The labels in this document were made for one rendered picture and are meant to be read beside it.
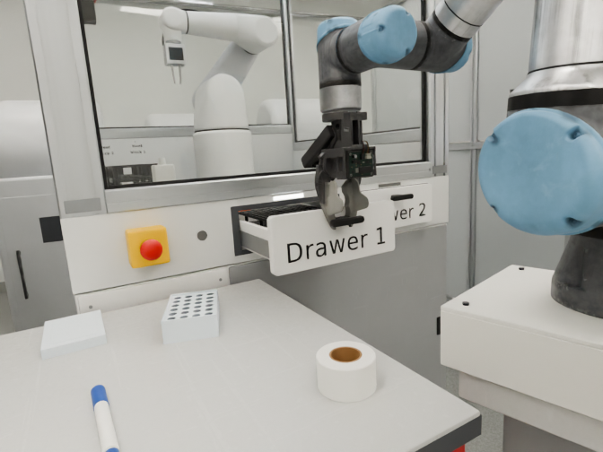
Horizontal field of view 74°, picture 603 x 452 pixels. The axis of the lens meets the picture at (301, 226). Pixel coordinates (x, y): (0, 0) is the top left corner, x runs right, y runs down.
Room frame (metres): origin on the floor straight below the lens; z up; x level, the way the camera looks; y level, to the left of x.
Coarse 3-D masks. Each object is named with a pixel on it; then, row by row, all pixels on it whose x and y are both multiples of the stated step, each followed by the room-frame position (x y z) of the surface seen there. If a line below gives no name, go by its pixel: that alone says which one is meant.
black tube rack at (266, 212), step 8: (264, 208) 1.04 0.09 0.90; (272, 208) 1.03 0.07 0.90; (280, 208) 1.02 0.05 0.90; (288, 208) 1.01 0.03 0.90; (296, 208) 1.00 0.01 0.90; (304, 208) 1.00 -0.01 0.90; (312, 208) 0.99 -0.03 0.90; (320, 208) 0.99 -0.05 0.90; (248, 216) 0.95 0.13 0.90; (256, 216) 0.91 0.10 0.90; (264, 216) 0.90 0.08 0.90; (264, 224) 0.96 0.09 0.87
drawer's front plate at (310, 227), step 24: (288, 216) 0.72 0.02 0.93; (312, 216) 0.74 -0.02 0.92; (336, 216) 0.77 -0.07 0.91; (384, 216) 0.83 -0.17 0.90; (288, 240) 0.72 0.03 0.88; (312, 240) 0.74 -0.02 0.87; (360, 240) 0.80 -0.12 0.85; (384, 240) 0.83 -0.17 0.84; (288, 264) 0.71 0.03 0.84; (312, 264) 0.74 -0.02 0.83
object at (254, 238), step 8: (240, 216) 1.05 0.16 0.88; (240, 224) 0.89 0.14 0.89; (248, 224) 0.85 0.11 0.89; (256, 224) 0.83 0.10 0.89; (240, 232) 0.88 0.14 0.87; (248, 232) 0.85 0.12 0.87; (256, 232) 0.81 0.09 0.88; (264, 232) 0.78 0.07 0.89; (248, 240) 0.85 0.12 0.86; (256, 240) 0.81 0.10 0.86; (264, 240) 0.77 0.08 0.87; (248, 248) 0.86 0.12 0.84; (256, 248) 0.81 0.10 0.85; (264, 248) 0.78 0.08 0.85; (264, 256) 0.78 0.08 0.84
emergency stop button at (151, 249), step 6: (150, 240) 0.73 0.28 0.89; (156, 240) 0.74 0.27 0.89; (144, 246) 0.72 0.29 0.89; (150, 246) 0.72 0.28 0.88; (156, 246) 0.73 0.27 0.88; (144, 252) 0.72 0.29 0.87; (150, 252) 0.72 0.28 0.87; (156, 252) 0.73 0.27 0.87; (144, 258) 0.72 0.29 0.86; (150, 258) 0.72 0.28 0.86; (156, 258) 0.73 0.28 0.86
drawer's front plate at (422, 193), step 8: (424, 184) 1.15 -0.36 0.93; (368, 192) 1.04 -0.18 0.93; (376, 192) 1.06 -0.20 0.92; (384, 192) 1.07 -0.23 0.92; (392, 192) 1.08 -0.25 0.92; (400, 192) 1.10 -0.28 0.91; (408, 192) 1.11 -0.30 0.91; (416, 192) 1.13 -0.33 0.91; (424, 192) 1.14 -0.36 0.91; (376, 200) 1.06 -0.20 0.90; (400, 200) 1.10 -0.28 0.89; (408, 200) 1.11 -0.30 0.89; (416, 200) 1.13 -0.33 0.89; (424, 200) 1.14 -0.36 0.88; (400, 208) 1.10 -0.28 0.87; (408, 208) 1.11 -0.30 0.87; (416, 208) 1.13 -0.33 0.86; (424, 208) 1.14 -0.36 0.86; (408, 216) 1.11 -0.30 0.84; (416, 216) 1.13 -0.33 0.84; (424, 216) 1.14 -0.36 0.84; (400, 224) 1.10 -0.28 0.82; (408, 224) 1.11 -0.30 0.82
